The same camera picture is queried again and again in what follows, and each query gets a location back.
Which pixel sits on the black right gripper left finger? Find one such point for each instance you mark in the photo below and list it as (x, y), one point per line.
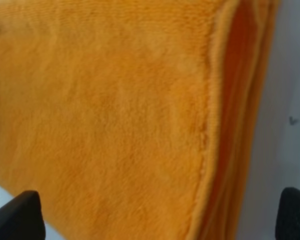
(22, 218)

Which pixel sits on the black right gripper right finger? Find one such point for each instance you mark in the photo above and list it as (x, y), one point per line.
(287, 225)

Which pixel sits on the orange towel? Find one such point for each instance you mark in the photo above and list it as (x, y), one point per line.
(133, 119)

